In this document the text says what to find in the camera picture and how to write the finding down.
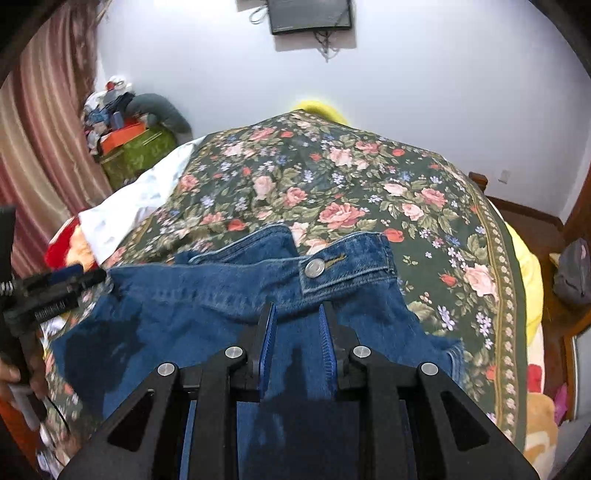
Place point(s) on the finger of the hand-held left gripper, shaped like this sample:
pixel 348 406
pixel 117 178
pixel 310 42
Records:
pixel 90 279
pixel 67 271

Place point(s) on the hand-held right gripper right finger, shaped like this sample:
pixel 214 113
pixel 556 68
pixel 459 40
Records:
pixel 327 350

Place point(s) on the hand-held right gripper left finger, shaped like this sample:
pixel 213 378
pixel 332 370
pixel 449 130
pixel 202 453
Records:
pixel 268 350

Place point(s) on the blue denim jacket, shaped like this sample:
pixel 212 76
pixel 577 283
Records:
pixel 194 300

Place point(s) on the person's left hand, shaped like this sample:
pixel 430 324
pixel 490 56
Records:
pixel 7 381

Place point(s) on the red plush toy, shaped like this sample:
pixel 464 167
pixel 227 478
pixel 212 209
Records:
pixel 62 249

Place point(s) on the white cloth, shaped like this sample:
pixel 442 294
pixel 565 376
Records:
pixel 134 203

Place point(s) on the green patterned storage box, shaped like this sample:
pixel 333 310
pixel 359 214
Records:
pixel 138 157

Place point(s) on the orange box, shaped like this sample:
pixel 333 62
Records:
pixel 124 136

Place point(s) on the striped red gold curtain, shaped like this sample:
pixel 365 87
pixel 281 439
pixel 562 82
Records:
pixel 46 115

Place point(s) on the floral bedspread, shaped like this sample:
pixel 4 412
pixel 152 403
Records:
pixel 323 184

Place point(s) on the yellow blanket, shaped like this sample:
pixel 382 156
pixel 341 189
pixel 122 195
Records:
pixel 526 286

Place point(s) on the grey backpack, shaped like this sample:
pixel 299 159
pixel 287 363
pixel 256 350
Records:
pixel 572 277

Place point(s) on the wooden bed post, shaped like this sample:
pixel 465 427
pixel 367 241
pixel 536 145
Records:
pixel 479 181

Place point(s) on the small black wall monitor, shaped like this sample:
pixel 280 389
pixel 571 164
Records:
pixel 311 14

